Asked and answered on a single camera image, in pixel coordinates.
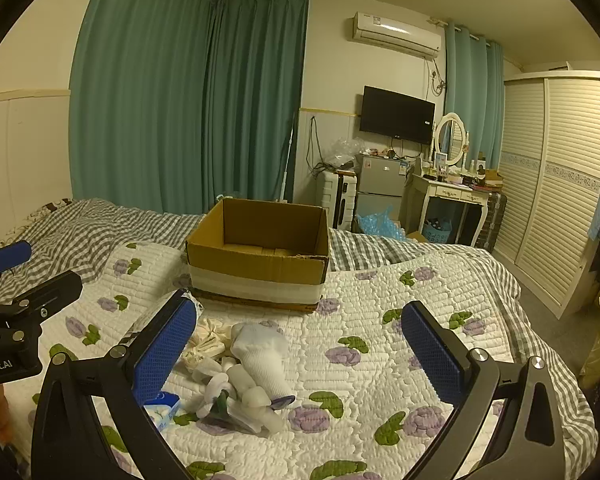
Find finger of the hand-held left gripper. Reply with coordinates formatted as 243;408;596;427
0;270;84;333
0;240;33;288

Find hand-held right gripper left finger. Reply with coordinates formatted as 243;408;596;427
30;287;199;480

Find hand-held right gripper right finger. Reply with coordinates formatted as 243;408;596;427
400;301;567;480

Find striped plastic packet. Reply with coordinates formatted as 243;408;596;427
121;287;201;348

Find blue white tissue packet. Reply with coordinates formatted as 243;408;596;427
144;392;181;434

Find small white socks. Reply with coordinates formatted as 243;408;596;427
187;359;283;433

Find brown cardboard box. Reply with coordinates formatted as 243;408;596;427
185;197;331;314

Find clear floral plastic packet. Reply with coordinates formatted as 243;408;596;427
196;391;296;434

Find brown patterned pillow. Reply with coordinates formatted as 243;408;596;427
19;198;76;231

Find floral quilted blanket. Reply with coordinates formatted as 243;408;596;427
5;242;598;480

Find blue plastic basket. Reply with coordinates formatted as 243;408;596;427
422;222;454;245

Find blue plastic bag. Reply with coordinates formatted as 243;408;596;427
356;205;407;242

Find silver ribbed suitcase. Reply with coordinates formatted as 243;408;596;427
472;190;509;254

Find white dressing table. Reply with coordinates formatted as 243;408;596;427
402;172;492;249

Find white ribbed suitcase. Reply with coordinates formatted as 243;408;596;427
321;169;358;231

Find silver small fridge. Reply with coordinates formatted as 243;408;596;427
354;152;412;234

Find cream louvred wardrobe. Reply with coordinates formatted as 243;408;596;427
492;70;600;322

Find wide teal curtain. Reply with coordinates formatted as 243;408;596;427
68;0;219;214

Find clear plastic bag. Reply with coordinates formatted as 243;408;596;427
327;136;364;171

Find oval white mirror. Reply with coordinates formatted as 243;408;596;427
431;112;469;168

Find white mop pole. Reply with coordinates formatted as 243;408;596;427
279;110;299;204

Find light blue curtain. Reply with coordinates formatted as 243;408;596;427
442;22;506;172

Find narrow teal curtain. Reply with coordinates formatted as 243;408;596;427
200;0;311;206

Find white air conditioner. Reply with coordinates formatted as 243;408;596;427
350;10;442;59

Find black wall cables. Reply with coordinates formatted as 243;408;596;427
306;115;338;177

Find black wall television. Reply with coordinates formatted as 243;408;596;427
358;85;437;145

